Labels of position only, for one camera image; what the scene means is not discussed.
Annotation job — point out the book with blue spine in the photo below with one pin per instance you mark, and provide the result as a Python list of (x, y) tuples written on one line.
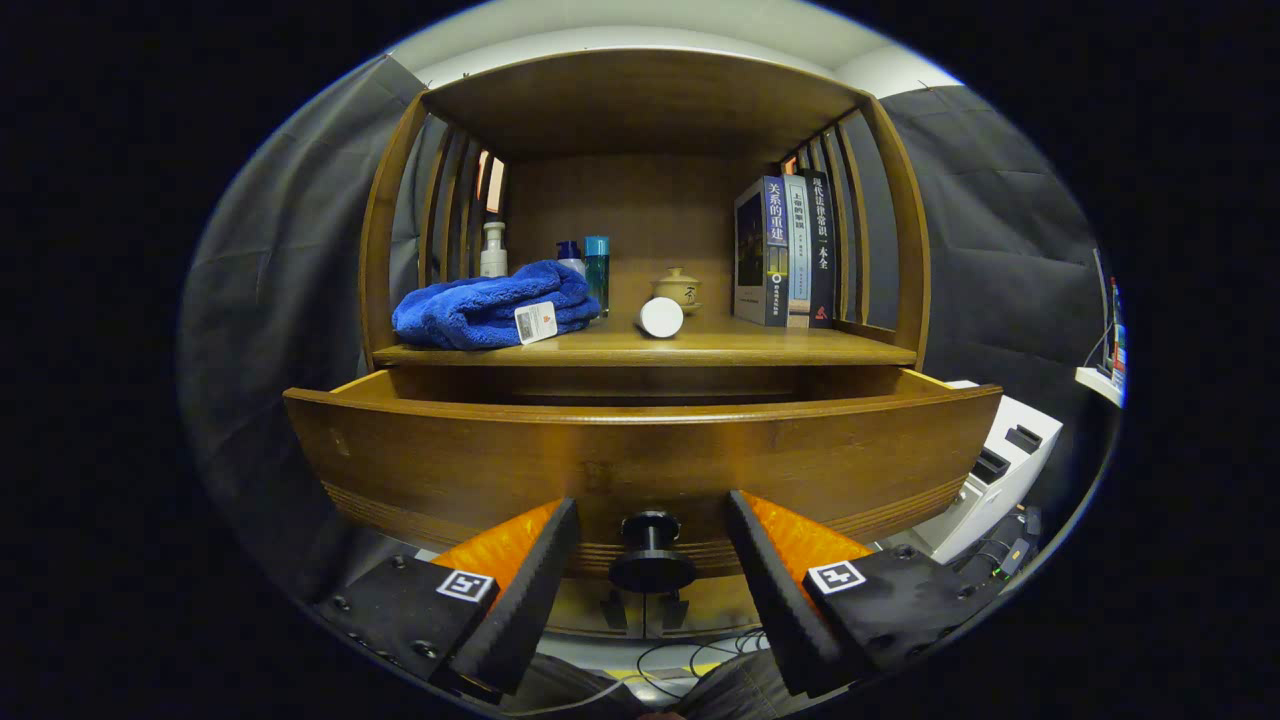
[(750, 250)]

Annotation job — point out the brown wooden cabinet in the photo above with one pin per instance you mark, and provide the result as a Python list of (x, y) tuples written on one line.
[(640, 100)]

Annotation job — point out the beige lidded teacup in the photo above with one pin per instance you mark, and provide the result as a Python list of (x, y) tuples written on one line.
[(680, 288)]

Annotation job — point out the blue folded towel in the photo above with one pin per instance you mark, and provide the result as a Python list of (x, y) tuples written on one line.
[(470, 310)]

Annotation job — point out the black drawer knob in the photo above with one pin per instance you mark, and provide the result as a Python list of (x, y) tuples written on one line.
[(652, 570)]

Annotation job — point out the white pump bottle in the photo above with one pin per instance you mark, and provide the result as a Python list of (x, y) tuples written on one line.
[(493, 255)]

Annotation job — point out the clear bottle with red cap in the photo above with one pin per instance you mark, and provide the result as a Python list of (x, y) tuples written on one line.
[(1117, 340)]

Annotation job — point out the wooden cabinet door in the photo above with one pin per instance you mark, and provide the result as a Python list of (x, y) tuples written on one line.
[(585, 610), (720, 605)]

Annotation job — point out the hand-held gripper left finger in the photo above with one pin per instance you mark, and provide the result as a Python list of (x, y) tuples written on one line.
[(525, 610)]

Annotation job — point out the white wall shelf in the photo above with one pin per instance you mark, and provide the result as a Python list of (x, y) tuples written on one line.
[(1095, 382)]

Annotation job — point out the book with black spine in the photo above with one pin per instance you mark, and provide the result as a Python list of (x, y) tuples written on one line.
[(822, 250)]

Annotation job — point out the book with pale spine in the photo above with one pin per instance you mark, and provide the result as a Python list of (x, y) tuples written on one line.
[(798, 250)]

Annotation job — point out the white bottle with blue cap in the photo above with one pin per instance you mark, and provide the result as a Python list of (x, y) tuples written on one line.
[(570, 255)]

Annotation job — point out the teal transparent bottle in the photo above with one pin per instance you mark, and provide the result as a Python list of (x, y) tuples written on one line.
[(597, 280)]

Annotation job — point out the black electronic device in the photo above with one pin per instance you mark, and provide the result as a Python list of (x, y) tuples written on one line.
[(1000, 550)]

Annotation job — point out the white facial cleanser tube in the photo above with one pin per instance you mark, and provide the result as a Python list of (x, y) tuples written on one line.
[(660, 317)]

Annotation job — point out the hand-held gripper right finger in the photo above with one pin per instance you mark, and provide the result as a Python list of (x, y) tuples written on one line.
[(775, 610)]

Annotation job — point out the wooden countertop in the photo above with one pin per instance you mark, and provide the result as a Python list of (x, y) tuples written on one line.
[(720, 345)]

